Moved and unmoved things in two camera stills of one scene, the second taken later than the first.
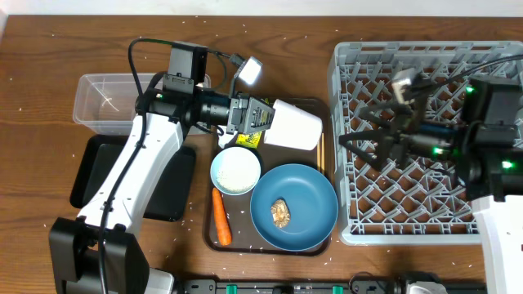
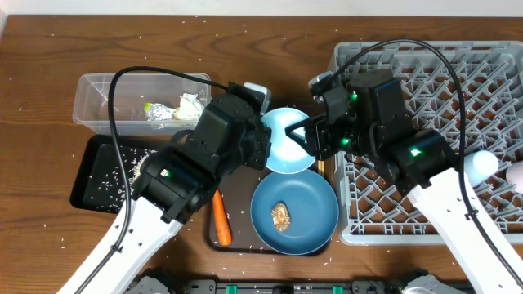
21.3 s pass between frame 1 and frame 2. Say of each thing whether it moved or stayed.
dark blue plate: stayed
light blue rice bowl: moved
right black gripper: moved
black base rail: stayed
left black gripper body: moved
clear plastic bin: stayed
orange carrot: stayed
